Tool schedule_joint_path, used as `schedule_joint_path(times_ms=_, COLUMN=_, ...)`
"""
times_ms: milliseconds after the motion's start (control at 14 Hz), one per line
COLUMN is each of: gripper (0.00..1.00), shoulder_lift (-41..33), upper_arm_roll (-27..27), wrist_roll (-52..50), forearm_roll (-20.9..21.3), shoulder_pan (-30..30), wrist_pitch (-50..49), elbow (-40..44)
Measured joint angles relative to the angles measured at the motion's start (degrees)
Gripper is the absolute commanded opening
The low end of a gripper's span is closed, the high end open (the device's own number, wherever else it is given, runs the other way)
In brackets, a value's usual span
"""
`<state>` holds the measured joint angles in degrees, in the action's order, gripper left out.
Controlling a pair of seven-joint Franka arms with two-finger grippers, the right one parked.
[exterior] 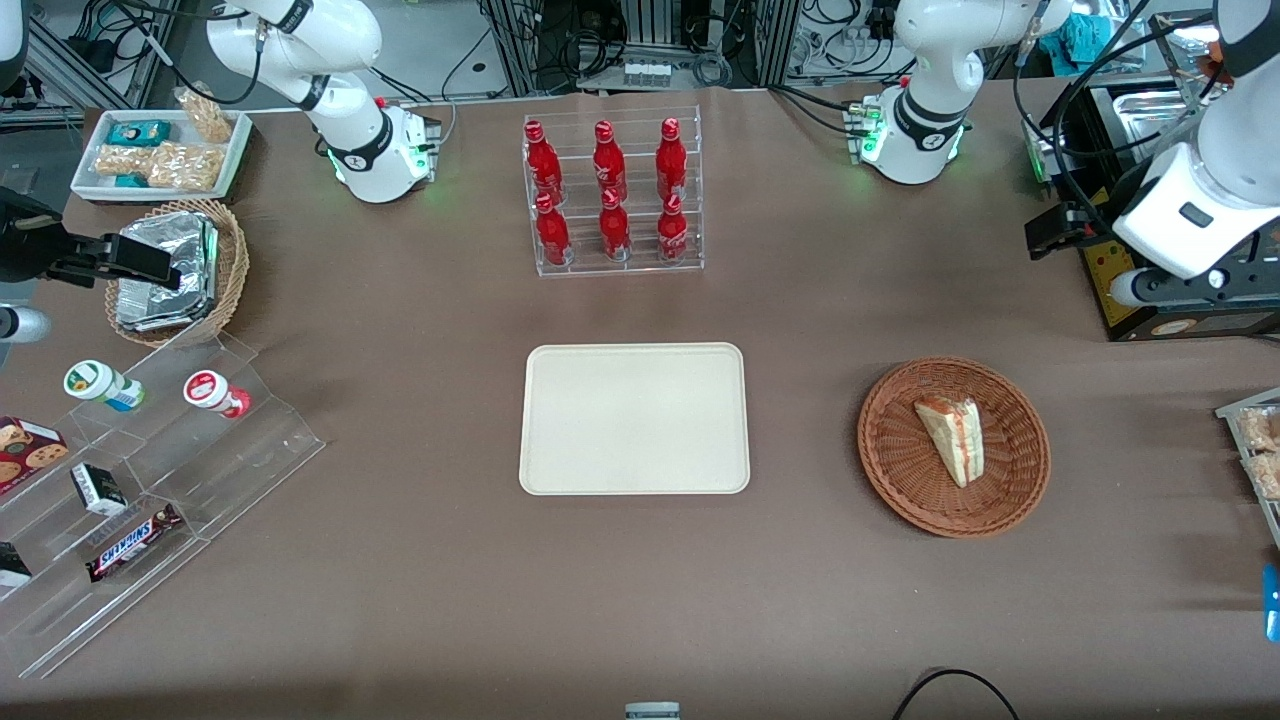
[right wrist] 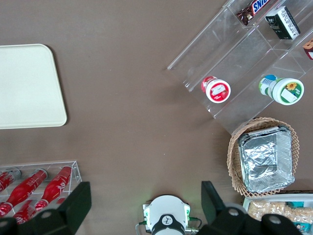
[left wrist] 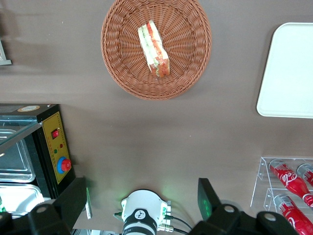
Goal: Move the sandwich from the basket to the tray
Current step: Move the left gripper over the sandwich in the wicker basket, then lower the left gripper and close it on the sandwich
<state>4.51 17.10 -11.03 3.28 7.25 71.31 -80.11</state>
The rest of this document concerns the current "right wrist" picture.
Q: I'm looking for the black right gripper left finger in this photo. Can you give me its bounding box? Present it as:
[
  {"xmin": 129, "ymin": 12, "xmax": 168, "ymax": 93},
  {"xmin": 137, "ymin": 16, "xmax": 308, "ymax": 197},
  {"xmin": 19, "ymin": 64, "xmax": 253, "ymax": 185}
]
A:
[{"xmin": 0, "ymin": 181, "xmax": 92, "ymax": 235}]

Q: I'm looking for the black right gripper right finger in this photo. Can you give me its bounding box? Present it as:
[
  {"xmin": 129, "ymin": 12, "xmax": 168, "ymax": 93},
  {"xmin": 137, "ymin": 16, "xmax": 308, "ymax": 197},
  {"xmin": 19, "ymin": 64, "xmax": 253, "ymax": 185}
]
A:
[{"xmin": 197, "ymin": 180, "xmax": 303, "ymax": 235}]

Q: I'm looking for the white snack tray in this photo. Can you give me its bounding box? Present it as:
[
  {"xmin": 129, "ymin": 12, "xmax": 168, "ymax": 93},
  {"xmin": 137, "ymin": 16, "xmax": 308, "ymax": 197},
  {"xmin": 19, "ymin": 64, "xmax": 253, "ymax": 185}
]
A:
[{"xmin": 241, "ymin": 194, "xmax": 313, "ymax": 235}]

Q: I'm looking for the light wicker basket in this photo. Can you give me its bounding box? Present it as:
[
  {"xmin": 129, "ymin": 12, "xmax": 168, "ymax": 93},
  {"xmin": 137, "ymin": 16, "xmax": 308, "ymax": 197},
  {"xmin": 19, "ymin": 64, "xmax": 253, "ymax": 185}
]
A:
[{"xmin": 227, "ymin": 117, "xmax": 300, "ymax": 198}]

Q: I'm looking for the beige plastic tray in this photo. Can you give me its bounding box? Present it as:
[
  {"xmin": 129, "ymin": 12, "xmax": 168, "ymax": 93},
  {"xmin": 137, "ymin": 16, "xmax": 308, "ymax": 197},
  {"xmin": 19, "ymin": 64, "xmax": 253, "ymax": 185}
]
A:
[{"xmin": 0, "ymin": 43, "xmax": 68, "ymax": 130}]

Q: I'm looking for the red cola bottle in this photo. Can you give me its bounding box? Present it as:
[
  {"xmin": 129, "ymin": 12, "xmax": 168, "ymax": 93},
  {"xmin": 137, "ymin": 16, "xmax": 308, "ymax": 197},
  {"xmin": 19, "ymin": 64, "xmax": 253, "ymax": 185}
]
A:
[
  {"xmin": 0, "ymin": 168, "xmax": 49, "ymax": 217},
  {"xmin": 12, "ymin": 200, "xmax": 38, "ymax": 225},
  {"xmin": 0, "ymin": 168, "xmax": 22, "ymax": 194},
  {"xmin": 35, "ymin": 165, "xmax": 73, "ymax": 212}
]

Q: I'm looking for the clear acrylic bottle rack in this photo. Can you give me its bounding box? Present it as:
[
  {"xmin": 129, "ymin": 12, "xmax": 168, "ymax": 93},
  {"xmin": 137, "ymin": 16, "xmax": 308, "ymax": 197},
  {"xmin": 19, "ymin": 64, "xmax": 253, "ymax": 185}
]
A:
[{"xmin": 0, "ymin": 160, "xmax": 83, "ymax": 222}]

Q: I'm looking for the puffed snack bag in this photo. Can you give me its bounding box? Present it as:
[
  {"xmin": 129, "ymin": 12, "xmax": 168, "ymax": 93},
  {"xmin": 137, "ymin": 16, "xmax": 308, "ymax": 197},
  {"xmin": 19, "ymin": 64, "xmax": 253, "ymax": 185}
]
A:
[
  {"xmin": 248, "ymin": 200, "xmax": 290, "ymax": 221},
  {"xmin": 285, "ymin": 206, "xmax": 313, "ymax": 224}
]

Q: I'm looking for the aluminium foil container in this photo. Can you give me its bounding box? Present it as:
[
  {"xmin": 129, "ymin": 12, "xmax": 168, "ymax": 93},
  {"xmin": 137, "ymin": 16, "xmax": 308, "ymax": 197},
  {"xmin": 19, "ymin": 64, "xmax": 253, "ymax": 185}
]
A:
[{"xmin": 237, "ymin": 124, "xmax": 296, "ymax": 193}]

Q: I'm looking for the large teal box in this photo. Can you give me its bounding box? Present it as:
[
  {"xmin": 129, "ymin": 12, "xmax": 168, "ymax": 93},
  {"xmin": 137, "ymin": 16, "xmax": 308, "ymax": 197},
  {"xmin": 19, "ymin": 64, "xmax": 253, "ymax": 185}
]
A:
[{"xmin": 292, "ymin": 221, "xmax": 310, "ymax": 234}]

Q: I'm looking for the red lid yogurt cup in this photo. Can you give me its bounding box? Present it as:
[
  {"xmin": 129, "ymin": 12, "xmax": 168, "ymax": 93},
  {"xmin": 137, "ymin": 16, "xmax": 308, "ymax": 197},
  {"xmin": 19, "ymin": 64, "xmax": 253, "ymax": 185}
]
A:
[{"xmin": 201, "ymin": 75, "xmax": 232, "ymax": 104}]

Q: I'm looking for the green lid yogurt cup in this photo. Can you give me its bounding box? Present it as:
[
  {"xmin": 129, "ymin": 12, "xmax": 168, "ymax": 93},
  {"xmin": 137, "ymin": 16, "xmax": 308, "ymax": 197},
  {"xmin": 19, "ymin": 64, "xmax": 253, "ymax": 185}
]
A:
[{"xmin": 258, "ymin": 74, "xmax": 305, "ymax": 106}]

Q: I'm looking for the clear acrylic stepped display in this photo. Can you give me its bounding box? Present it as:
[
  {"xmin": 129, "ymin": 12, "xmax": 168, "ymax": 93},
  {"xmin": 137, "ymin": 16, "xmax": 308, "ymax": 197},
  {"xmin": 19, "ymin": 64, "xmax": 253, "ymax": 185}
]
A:
[{"xmin": 167, "ymin": 0, "xmax": 313, "ymax": 136}]

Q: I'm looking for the cookie box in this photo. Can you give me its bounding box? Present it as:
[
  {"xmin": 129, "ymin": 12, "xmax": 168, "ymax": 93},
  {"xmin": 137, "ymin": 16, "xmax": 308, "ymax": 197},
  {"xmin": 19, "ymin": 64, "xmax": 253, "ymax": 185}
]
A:
[{"xmin": 303, "ymin": 38, "xmax": 313, "ymax": 61}]

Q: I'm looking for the black small carton box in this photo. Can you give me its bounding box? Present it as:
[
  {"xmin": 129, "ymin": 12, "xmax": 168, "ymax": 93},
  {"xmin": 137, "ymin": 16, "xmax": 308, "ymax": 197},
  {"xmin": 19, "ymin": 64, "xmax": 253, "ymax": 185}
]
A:
[{"xmin": 265, "ymin": 6, "xmax": 301, "ymax": 41}]

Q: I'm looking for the Snickers chocolate bar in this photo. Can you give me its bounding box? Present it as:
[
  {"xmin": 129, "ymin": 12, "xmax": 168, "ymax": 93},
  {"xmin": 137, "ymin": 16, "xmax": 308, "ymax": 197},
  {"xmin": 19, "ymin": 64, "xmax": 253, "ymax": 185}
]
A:
[{"xmin": 236, "ymin": 0, "xmax": 272, "ymax": 25}]

